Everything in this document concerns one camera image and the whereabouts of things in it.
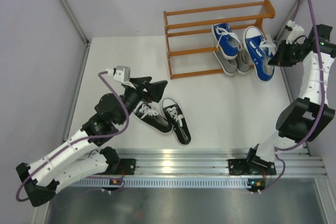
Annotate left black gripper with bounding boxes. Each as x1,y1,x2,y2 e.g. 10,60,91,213
117,77,167,126

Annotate blue sneaker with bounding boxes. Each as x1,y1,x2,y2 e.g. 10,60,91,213
212,23,243,60
243,26,276,82

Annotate black sneaker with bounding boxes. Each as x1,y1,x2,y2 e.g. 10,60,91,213
133,102,173,134
162,98,191,146

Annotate grey sneaker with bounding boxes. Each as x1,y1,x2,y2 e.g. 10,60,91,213
236,50,250,75
213,51,237,76

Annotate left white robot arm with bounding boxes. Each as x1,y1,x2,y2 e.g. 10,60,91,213
16,77,172,207

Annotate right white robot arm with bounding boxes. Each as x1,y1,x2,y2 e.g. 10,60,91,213
245,20,335,175

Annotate orange wooden shoe shelf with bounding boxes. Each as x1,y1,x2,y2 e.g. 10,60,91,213
163,0,276,80

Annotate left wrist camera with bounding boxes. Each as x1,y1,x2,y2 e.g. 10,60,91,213
106,66,132,86

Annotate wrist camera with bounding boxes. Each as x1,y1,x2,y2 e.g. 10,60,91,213
285,20,306,45
106,66,132,86

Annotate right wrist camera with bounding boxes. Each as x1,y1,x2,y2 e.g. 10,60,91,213
285,20,306,45

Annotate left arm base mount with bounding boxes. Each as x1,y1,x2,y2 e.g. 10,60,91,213
114,158,137,175

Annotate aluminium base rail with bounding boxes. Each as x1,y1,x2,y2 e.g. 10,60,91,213
117,147,327,178

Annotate slotted cable duct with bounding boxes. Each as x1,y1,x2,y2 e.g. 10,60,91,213
71,177,265,189

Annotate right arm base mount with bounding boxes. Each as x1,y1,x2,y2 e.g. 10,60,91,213
228,158,277,176

